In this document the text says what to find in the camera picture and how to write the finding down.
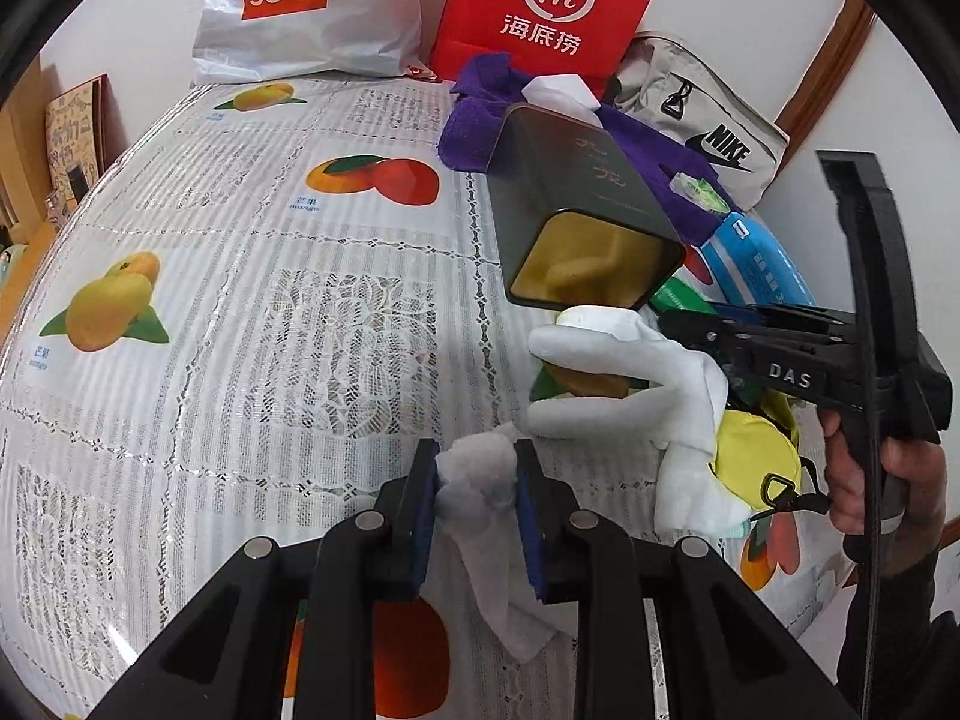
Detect thin white cloth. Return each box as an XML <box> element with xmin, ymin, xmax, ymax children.
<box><xmin>435</xmin><ymin>424</ymin><xmax>560</xmax><ymax>665</ymax></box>

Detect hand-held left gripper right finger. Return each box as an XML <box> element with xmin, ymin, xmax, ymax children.
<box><xmin>514</xmin><ymin>439</ymin><xmax>860</xmax><ymax>720</ymax></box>

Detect green wet wipes pack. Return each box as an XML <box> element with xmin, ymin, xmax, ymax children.
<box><xmin>649</xmin><ymin>277</ymin><xmax>725</xmax><ymax>317</ymax></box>

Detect yellow pouch with black strap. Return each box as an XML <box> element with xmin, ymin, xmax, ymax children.
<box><xmin>709</xmin><ymin>390</ymin><xmax>830</xmax><ymax>541</ymax></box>

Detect grey waist bag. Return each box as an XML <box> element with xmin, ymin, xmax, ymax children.
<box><xmin>611</xmin><ymin>31</ymin><xmax>792</xmax><ymax>215</ymax></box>

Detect purple towel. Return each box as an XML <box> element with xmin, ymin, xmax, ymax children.
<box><xmin>439</xmin><ymin>52</ymin><xmax>740</xmax><ymax>245</ymax></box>

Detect dark tin box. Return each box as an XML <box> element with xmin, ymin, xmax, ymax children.
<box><xmin>486</xmin><ymin>103</ymin><xmax>687</xmax><ymax>310</ymax></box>

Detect blue tissue pack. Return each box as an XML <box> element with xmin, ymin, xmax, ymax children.
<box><xmin>701</xmin><ymin>211</ymin><xmax>818</xmax><ymax>308</ymax></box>

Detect brown wooden door frame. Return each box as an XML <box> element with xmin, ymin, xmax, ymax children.
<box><xmin>772</xmin><ymin>0</ymin><xmax>878</xmax><ymax>158</ymax></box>

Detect wooden nightstand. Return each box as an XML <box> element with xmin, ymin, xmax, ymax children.
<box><xmin>0</xmin><ymin>187</ymin><xmax>76</xmax><ymax>346</ymax></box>

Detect person's right forearm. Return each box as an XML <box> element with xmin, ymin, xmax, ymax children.
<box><xmin>836</xmin><ymin>517</ymin><xmax>960</xmax><ymax>720</ymax></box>

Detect red paper bag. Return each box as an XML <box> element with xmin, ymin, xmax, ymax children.
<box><xmin>427</xmin><ymin>0</ymin><xmax>668</xmax><ymax>98</ymax></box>

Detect small printed snack packet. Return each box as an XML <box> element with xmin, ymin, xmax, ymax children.
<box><xmin>671</xmin><ymin>172</ymin><xmax>732</xmax><ymax>215</ymax></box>

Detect person's right hand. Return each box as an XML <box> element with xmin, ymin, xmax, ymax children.
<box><xmin>820</xmin><ymin>411</ymin><xmax>947</xmax><ymax>535</ymax></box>

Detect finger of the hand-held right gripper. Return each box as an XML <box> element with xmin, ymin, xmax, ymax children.
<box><xmin>705</xmin><ymin>301</ymin><xmax>852</xmax><ymax>331</ymax></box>
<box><xmin>658</xmin><ymin>311</ymin><xmax>758</xmax><ymax>368</ymax></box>

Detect white plastic shopping bag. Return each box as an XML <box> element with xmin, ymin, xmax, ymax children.
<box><xmin>191</xmin><ymin>0</ymin><xmax>422</xmax><ymax>83</ymax></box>

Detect patterned cover book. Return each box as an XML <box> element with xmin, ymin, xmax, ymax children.
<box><xmin>43</xmin><ymin>73</ymin><xmax>113</xmax><ymax>203</ymax></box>

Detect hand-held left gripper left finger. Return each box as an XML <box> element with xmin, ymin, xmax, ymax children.
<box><xmin>86</xmin><ymin>439</ymin><xmax>443</xmax><ymax>720</ymax></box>

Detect thin black cable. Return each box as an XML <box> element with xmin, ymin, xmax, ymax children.
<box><xmin>861</xmin><ymin>457</ymin><xmax>882</xmax><ymax>720</ymax></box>

